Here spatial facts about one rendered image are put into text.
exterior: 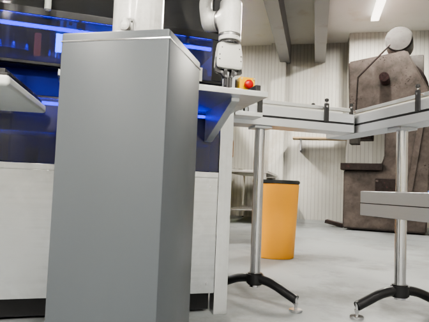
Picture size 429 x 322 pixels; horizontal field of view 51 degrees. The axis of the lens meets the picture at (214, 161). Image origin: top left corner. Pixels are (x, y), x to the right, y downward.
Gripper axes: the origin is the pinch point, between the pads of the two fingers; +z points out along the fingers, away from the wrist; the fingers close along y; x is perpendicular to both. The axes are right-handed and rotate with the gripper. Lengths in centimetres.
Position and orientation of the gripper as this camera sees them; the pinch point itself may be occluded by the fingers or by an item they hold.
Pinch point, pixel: (227, 84)
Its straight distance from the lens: 168.2
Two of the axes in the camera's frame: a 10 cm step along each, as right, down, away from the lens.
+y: -9.6, -0.7, -2.9
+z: -0.4, 10.0, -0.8
